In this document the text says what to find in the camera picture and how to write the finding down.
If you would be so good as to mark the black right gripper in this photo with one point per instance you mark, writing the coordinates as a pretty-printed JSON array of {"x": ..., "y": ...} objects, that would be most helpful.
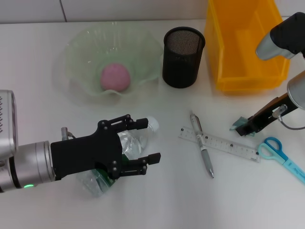
[{"x": 269, "y": 114}]

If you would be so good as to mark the light blue scissors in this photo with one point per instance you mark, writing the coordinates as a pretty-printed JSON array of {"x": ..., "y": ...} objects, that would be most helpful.
[{"x": 293, "y": 168}]

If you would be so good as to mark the pink peach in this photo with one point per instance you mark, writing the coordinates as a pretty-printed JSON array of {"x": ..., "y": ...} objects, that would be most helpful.
[{"x": 115, "y": 76}]

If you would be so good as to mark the clear plastic ruler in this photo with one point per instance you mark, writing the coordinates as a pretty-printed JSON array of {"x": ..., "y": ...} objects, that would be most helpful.
[{"x": 226, "y": 145}]

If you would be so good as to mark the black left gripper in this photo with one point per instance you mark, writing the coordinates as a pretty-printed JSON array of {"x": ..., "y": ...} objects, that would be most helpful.
[{"x": 83, "y": 155}]

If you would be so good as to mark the black mesh pen holder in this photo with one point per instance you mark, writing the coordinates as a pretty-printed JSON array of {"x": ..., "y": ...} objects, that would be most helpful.
[{"x": 181, "y": 66}]

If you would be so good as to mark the green glass fruit bowl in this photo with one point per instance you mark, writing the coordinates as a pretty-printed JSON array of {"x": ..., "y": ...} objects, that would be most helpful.
[{"x": 83, "y": 47}]

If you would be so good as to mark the yellow plastic bin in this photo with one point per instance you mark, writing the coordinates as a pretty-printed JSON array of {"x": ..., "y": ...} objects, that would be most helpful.
[{"x": 238, "y": 81}]

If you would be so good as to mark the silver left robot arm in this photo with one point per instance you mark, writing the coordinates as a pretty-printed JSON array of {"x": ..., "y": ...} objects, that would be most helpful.
[{"x": 31, "y": 164}]

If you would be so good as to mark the grey ballpoint pen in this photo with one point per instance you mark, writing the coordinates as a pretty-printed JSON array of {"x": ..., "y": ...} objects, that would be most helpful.
[{"x": 206, "y": 157}]

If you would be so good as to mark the clear green-label water bottle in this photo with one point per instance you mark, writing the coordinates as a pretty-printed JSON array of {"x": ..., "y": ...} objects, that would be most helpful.
[{"x": 135, "y": 143}]

